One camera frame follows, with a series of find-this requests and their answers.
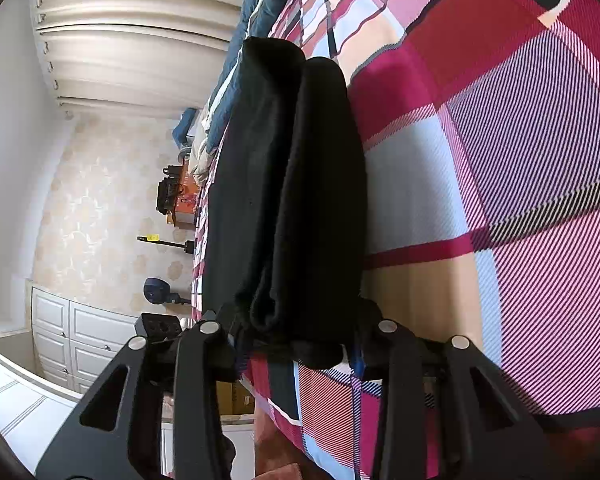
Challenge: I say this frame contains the beige curtain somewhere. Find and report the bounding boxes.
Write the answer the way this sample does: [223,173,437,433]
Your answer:
[30,0,242,118]

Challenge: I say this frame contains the dark blue quilt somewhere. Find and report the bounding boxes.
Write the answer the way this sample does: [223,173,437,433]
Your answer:
[172,0,314,156]

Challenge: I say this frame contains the blue round fan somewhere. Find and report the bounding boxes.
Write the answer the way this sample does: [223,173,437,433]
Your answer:
[143,278,190,306]

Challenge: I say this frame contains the plaid pink red bedsheet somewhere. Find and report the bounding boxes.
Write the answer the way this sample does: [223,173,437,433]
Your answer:
[189,0,600,480]

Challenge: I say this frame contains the black stick with yellow tag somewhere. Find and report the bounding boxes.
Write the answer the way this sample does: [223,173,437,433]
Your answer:
[136,234,196,255]

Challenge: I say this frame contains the white cabinet with drawers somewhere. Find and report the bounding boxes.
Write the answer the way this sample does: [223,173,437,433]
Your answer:
[31,287,135,393]

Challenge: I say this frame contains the black bag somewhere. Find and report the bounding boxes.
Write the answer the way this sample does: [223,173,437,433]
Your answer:
[156,165,184,214]

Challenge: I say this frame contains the orange red box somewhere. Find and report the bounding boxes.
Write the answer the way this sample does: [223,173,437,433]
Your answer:
[168,165,200,230]

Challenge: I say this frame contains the black pants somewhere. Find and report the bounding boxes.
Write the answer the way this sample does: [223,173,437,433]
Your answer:
[202,37,367,370]

